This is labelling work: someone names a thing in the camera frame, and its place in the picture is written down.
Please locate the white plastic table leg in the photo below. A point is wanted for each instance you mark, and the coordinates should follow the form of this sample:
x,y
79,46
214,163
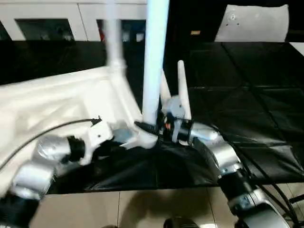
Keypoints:
x,y
165,85
114,35
154,59
183,83

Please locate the white plastic table top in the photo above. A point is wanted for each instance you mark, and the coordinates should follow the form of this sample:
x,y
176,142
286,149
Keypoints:
x,y
59,95

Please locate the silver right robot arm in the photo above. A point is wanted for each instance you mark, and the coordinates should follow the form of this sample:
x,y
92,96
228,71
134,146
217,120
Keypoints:
x,y
225,152

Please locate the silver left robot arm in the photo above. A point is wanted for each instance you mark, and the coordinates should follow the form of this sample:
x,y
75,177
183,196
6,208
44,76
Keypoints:
x,y
47,147

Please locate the black quilted mat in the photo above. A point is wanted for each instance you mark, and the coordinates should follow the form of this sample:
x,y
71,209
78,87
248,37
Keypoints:
x,y
237,83

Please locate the small gold label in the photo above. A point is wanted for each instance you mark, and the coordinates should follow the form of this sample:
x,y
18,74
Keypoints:
x,y
196,32

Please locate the black cabinet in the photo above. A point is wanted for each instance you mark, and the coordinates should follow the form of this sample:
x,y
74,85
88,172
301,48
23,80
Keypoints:
x,y
190,14

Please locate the pale panel with holes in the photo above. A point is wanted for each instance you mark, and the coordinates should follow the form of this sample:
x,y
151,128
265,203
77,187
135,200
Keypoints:
x,y
256,23

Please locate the black metal stand leg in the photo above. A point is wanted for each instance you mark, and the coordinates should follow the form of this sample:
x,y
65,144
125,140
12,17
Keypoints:
x,y
297,199

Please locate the white sideboard with glass doors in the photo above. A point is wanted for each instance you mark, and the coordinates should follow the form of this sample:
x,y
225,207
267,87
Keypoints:
x,y
47,9

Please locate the white flat board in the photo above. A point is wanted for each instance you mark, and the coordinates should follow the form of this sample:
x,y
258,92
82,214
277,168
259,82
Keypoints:
x,y
299,47

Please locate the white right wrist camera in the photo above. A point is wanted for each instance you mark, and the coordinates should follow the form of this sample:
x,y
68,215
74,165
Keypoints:
x,y
177,108

